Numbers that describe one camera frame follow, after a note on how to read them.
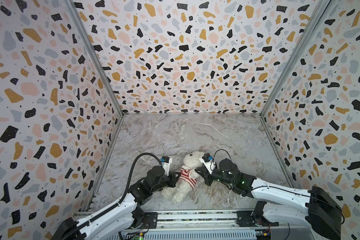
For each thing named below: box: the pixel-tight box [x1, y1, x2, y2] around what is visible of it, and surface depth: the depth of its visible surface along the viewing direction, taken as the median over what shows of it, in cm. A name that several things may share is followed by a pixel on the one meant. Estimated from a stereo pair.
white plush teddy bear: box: [161, 151, 205, 204], surface depth 79 cm
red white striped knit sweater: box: [178, 167, 198, 190], surface depth 80 cm
